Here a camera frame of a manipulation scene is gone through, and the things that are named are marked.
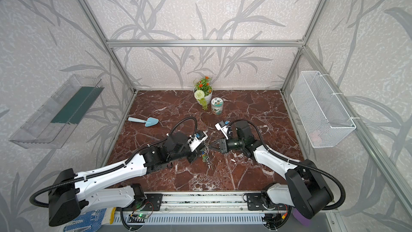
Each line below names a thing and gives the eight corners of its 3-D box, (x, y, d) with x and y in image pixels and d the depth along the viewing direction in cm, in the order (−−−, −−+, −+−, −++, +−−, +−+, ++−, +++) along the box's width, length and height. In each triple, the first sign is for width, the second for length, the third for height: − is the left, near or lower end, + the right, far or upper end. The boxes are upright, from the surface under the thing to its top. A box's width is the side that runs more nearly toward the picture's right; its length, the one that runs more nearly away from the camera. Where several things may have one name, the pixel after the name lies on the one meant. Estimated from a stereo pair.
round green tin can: (211, 115, 109) (210, 107, 102) (211, 105, 114) (211, 97, 107) (223, 115, 109) (223, 107, 102) (222, 105, 114) (223, 97, 107)
